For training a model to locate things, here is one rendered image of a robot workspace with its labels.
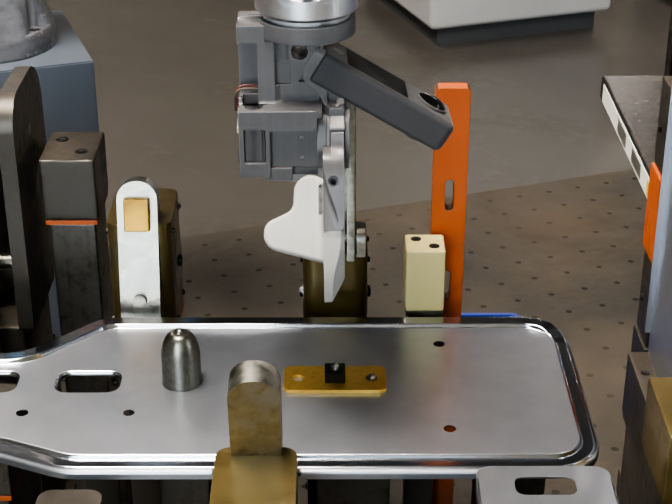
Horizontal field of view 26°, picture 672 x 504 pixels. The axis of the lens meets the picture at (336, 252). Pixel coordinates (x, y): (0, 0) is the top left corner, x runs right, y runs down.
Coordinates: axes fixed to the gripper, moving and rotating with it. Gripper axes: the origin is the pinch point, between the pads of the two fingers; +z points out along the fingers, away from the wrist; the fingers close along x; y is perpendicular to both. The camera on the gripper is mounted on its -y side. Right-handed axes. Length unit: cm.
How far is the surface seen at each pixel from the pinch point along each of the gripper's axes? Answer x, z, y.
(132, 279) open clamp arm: -13.9, 9.0, 18.4
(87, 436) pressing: 7.9, 11.2, 19.5
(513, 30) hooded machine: -388, 109, -64
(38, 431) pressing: 7.2, 11.1, 23.4
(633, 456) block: -0.3, 19.3, -25.0
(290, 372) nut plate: -0.9, 11.0, 4.0
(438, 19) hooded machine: -374, 100, -36
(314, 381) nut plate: 0.5, 11.0, 2.0
